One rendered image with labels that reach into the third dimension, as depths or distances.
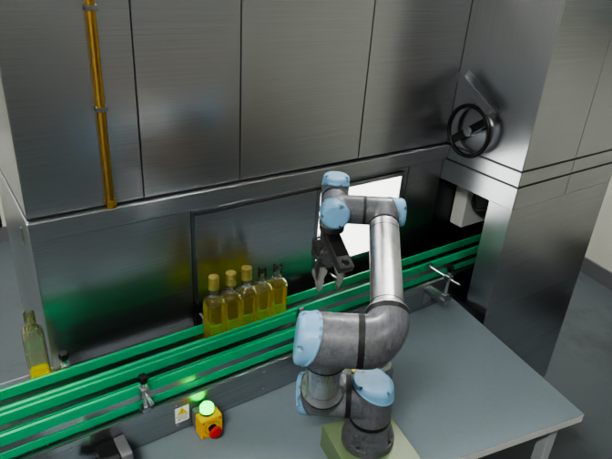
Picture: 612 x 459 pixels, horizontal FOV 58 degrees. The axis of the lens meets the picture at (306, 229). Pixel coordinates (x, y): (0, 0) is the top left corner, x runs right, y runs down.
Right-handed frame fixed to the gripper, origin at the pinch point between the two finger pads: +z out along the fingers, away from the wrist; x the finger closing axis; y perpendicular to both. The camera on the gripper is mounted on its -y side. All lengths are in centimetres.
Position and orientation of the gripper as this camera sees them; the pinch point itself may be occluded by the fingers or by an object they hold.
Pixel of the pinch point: (329, 288)
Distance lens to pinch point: 166.5
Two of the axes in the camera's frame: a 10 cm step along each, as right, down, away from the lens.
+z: -0.6, 8.9, 4.5
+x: -9.3, 1.2, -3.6
